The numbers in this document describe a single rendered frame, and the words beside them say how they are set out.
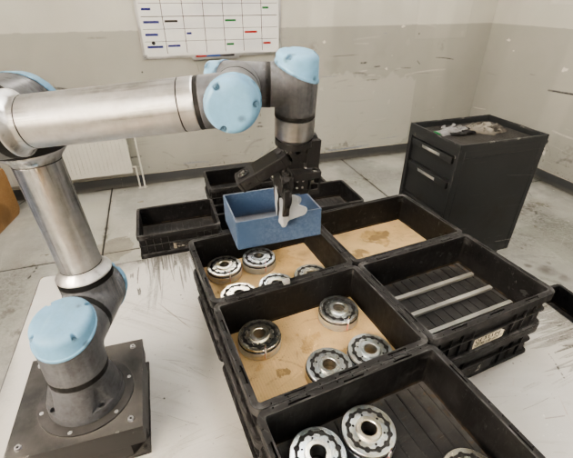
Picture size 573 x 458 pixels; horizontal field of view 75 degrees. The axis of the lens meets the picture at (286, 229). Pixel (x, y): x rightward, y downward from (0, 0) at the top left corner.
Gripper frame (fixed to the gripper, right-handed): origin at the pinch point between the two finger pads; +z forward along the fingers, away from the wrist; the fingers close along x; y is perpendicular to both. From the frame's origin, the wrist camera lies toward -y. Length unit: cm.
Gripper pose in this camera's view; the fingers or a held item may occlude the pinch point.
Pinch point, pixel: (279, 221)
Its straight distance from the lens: 84.0
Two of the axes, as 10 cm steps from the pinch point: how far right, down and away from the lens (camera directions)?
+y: 9.6, -1.5, 2.4
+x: -2.8, -6.1, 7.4
